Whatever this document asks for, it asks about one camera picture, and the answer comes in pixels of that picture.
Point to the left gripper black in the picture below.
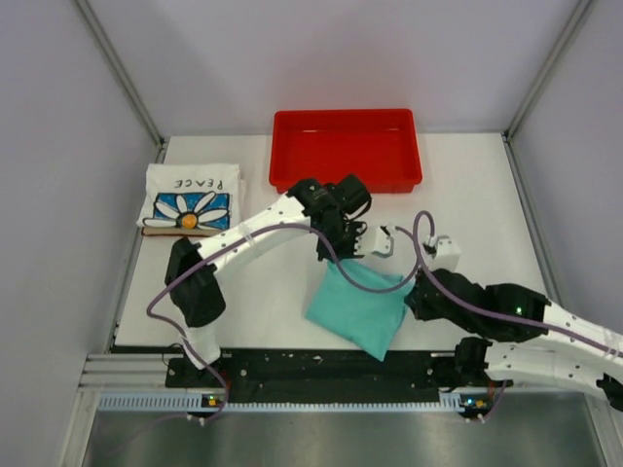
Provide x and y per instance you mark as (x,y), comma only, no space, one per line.
(348,251)

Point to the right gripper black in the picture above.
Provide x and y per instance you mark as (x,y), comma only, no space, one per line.
(417,303)

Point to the teal t-shirt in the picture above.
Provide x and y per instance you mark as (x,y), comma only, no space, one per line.
(360,305)

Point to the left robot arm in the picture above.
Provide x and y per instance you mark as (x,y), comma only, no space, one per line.
(306,207)

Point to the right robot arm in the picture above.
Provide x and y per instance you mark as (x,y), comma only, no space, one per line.
(516,336)

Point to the red plastic bin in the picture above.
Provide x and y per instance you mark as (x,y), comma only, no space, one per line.
(379,146)

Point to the folded white daisy t-shirt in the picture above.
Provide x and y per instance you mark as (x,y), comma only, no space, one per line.
(191,198)

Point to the folded brown t-shirt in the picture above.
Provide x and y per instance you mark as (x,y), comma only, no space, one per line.
(151,231)

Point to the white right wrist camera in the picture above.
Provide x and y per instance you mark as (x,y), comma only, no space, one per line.
(443,252)

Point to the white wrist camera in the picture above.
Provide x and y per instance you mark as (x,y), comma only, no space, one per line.
(443,252)
(378,241)

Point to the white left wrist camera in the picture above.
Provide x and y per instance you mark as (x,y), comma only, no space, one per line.
(378,241)

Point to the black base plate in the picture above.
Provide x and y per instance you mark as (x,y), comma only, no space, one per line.
(312,376)

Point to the aluminium corner post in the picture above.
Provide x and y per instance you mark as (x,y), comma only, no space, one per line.
(579,15)
(117,69)

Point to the aluminium frame rail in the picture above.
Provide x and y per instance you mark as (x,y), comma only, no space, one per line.
(131,372)

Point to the left aluminium corner post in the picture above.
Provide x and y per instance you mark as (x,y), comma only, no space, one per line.
(117,69)

